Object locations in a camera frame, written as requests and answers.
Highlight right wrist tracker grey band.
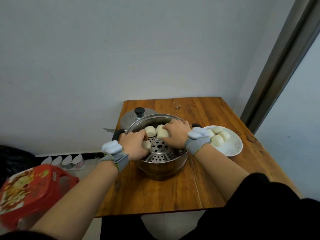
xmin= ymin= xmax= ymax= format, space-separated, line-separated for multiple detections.
xmin=184 ymin=127 xmax=212 ymax=156

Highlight person's right forearm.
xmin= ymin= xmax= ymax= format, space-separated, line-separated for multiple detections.
xmin=194 ymin=143 xmax=251 ymax=203

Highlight person's left forearm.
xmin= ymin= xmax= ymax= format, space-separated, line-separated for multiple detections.
xmin=30 ymin=160 xmax=119 ymax=235

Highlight person's black trousers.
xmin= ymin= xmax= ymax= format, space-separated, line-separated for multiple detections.
xmin=100 ymin=215 xmax=157 ymax=240

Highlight white round plate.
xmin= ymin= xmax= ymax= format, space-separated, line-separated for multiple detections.
xmin=203 ymin=125 xmax=243 ymax=157

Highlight black plastic bag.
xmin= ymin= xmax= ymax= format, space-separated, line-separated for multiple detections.
xmin=0 ymin=145 xmax=38 ymax=188

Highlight left wrist tracker grey band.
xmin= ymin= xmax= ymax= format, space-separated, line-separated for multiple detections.
xmin=99 ymin=140 xmax=129 ymax=173

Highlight grey metal door frame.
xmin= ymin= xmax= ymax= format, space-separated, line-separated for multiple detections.
xmin=240 ymin=0 xmax=320 ymax=135

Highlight wrist tracker grey band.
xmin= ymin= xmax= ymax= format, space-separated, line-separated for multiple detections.
xmin=99 ymin=140 xmax=129 ymax=173
xmin=184 ymin=127 xmax=212 ymax=156

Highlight red plastic stool printed top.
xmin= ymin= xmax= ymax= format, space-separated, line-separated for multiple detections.
xmin=0 ymin=164 xmax=80 ymax=232

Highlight stainless steel steamer pot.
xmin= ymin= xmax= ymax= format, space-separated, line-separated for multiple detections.
xmin=112 ymin=113 xmax=202 ymax=181

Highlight perforated steel steamer rack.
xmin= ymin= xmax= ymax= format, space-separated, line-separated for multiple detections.
xmin=144 ymin=135 xmax=187 ymax=163

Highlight steel pot lid black knob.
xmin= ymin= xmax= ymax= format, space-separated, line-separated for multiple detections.
xmin=120 ymin=107 xmax=159 ymax=132

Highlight person's right hand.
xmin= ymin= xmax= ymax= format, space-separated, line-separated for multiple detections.
xmin=162 ymin=119 xmax=192 ymax=150

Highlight person's left hand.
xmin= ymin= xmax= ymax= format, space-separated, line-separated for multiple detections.
xmin=119 ymin=129 xmax=150 ymax=162

